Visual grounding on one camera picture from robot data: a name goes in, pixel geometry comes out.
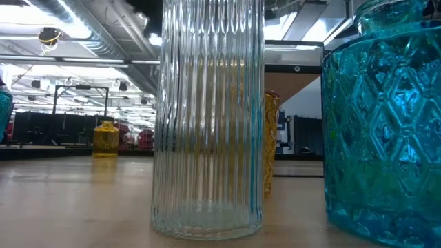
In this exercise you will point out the yellow glass bottle vase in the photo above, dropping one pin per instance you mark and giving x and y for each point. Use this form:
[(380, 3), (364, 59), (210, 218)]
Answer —
[(105, 139)]

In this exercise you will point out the clear ribbed glass vase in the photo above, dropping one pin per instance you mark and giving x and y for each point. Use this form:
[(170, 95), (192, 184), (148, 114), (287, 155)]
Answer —
[(206, 137)]

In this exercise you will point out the yellow textured glass vase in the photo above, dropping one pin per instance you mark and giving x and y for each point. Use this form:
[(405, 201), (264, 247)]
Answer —
[(271, 137)]

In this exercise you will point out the teal round glass vase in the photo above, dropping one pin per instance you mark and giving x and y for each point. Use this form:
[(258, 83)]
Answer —
[(5, 113)]

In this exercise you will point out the teal diamond-pattern glass vase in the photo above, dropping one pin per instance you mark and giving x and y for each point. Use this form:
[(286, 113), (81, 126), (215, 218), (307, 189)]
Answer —
[(382, 137)]

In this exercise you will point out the long ceiling light bar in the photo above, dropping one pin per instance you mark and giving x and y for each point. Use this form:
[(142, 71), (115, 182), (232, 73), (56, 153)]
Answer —
[(86, 60)]

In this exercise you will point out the red storage bins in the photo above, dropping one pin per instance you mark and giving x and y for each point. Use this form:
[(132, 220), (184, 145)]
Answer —
[(146, 139)]

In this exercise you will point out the black workbench row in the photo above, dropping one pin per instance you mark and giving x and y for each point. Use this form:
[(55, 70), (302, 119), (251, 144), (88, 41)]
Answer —
[(51, 127)]

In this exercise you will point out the black equipment cart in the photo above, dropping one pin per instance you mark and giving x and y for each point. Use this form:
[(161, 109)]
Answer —
[(285, 129)]

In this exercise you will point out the black ribbed panel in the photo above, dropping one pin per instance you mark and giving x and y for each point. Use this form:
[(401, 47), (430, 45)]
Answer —
[(308, 132)]

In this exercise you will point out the black dome object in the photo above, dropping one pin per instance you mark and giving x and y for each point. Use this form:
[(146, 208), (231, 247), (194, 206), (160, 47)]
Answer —
[(305, 150)]

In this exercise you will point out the silver ribbed ventilation duct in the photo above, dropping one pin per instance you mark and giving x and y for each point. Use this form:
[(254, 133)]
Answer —
[(100, 46)]

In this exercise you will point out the black gantry frame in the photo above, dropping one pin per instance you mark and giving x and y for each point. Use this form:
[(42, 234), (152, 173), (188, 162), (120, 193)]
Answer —
[(81, 87)]

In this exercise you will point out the silver rectangular air duct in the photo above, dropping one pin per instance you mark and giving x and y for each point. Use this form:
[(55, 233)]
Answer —
[(324, 31)]

